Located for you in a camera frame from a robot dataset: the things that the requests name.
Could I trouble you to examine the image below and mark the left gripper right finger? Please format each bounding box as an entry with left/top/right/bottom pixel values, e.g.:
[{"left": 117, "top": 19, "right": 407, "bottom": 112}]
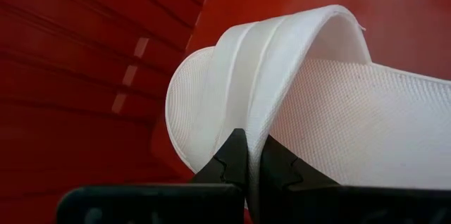
[{"left": 258, "top": 135, "right": 451, "bottom": 224}]

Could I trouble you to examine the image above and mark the white rubber slide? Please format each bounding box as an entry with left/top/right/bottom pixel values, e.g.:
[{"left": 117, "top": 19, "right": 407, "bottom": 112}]
[{"left": 164, "top": 4, "right": 451, "bottom": 218}]

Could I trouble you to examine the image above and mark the red plastic bin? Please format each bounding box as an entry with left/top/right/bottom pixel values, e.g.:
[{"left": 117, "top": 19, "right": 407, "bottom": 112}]
[{"left": 0, "top": 0, "right": 451, "bottom": 224}]

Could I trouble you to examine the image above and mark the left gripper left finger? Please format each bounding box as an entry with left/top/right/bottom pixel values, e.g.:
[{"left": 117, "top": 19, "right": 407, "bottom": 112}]
[{"left": 56, "top": 127, "right": 248, "bottom": 224}]

